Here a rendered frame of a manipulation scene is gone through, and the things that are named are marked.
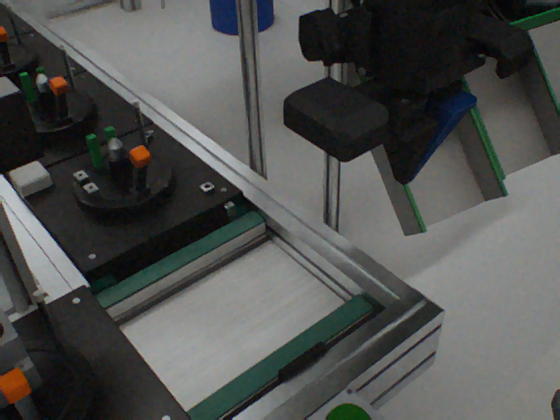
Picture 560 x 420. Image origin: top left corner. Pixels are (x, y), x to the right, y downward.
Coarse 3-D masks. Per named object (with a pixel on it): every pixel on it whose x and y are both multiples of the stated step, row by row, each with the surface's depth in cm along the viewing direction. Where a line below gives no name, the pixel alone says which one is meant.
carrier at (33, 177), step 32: (160, 128) 100; (96, 160) 88; (128, 160) 85; (160, 160) 90; (192, 160) 93; (32, 192) 88; (64, 192) 88; (96, 192) 83; (128, 192) 84; (160, 192) 84; (192, 192) 87; (224, 192) 87; (64, 224) 83; (96, 224) 82; (128, 224) 82; (160, 224) 82; (192, 224) 83; (96, 256) 78; (128, 256) 79
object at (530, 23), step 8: (488, 0) 70; (496, 0) 74; (504, 0) 74; (496, 8) 70; (504, 8) 73; (496, 16) 70; (504, 16) 73; (512, 16) 73; (536, 16) 71; (544, 16) 71; (552, 16) 72; (512, 24) 69; (520, 24) 70; (528, 24) 71; (536, 24) 72; (544, 24) 73
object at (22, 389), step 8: (8, 368) 54; (16, 368) 52; (0, 376) 54; (8, 376) 52; (16, 376) 52; (24, 376) 52; (0, 384) 51; (8, 384) 51; (16, 384) 51; (24, 384) 51; (8, 392) 51; (16, 392) 51; (24, 392) 52; (8, 400) 51; (16, 400) 52; (24, 400) 53; (32, 400) 54; (16, 408) 53; (24, 408) 53; (32, 408) 54; (24, 416) 54; (32, 416) 54; (40, 416) 55
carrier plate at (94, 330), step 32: (32, 320) 70; (64, 320) 70; (96, 320) 70; (96, 352) 66; (128, 352) 66; (128, 384) 63; (160, 384) 63; (96, 416) 61; (128, 416) 60; (160, 416) 60
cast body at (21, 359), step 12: (0, 312) 56; (0, 324) 54; (0, 336) 54; (12, 336) 54; (0, 348) 53; (12, 348) 54; (24, 348) 55; (0, 360) 54; (12, 360) 55; (24, 360) 56; (0, 372) 55; (24, 372) 55; (36, 372) 56; (36, 384) 56; (0, 396) 54; (0, 408) 55
